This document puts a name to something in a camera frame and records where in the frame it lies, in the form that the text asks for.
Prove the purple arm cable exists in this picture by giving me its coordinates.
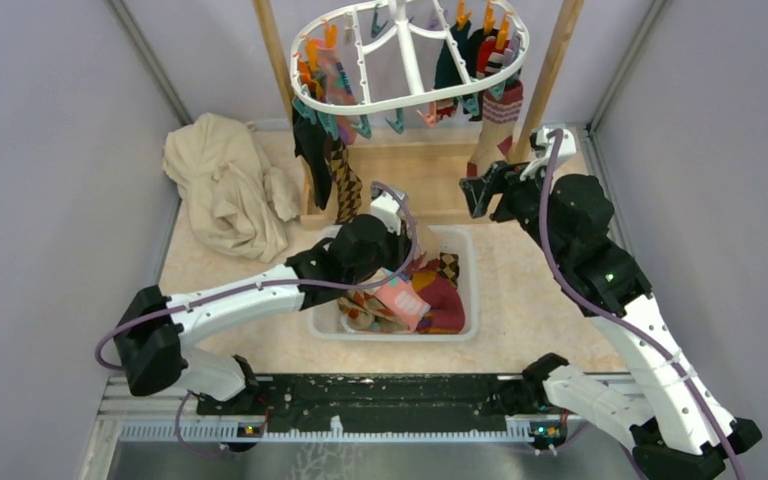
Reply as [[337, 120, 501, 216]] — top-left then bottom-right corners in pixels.
[[537, 127, 746, 480], [93, 180, 420, 461]]

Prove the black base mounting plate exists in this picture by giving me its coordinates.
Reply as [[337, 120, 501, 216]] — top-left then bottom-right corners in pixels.
[[197, 374, 573, 436]]

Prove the beige crumpled cloth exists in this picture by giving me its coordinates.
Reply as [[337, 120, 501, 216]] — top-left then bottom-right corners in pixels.
[[163, 113, 301, 263]]

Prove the red and grey sock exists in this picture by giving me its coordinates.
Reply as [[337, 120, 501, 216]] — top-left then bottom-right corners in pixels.
[[475, 36, 509, 80]]

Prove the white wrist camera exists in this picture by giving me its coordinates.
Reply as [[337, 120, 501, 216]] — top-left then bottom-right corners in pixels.
[[369, 187, 406, 235], [519, 127, 578, 180]]

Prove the cream argyle sock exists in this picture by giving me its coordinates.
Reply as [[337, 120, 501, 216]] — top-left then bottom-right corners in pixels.
[[337, 291, 409, 334]]

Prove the brown yellow argyle sock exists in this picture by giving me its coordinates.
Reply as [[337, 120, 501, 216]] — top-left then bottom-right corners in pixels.
[[437, 252, 461, 288]]

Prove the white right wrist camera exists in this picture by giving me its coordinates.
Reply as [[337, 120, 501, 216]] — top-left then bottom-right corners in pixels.
[[519, 127, 578, 180]]

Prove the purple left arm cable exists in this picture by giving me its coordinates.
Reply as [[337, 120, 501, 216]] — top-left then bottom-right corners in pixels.
[[93, 180, 420, 461]]

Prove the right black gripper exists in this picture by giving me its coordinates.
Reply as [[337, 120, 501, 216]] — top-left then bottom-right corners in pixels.
[[460, 155, 570, 265]]

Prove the wooden hanger rack frame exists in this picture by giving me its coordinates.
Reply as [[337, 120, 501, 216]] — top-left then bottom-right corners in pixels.
[[252, 1, 584, 229]]

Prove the aluminium rail frame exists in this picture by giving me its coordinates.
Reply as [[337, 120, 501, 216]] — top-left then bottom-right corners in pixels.
[[79, 372, 700, 480]]

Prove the pink sock with green patches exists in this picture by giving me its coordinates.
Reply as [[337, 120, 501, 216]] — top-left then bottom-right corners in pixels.
[[313, 39, 357, 145]]

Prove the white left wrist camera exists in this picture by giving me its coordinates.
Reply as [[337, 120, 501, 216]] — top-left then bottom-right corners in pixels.
[[369, 187, 406, 235]]

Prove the white oval clip hanger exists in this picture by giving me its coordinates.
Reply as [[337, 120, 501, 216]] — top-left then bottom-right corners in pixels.
[[289, 1, 530, 134]]

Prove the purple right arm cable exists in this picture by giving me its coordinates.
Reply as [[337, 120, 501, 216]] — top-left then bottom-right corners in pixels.
[[537, 127, 746, 480]]

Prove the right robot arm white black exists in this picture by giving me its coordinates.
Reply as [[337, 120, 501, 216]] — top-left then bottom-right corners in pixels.
[[459, 161, 762, 479]]

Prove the dark teal sock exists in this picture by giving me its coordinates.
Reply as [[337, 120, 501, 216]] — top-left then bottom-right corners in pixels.
[[433, 26, 469, 90]]

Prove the pink plastic clip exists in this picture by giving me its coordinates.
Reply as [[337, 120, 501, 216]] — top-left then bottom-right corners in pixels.
[[416, 102, 438, 128]]

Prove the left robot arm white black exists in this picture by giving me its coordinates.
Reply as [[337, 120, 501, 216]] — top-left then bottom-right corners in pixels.
[[112, 214, 413, 414]]

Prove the black sock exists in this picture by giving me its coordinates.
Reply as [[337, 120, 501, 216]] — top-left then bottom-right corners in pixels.
[[292, 110, 333, 210]]

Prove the white plastic mesh basket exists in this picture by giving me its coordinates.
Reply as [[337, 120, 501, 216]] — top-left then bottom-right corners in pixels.
[[307, 225, 481, 343]]

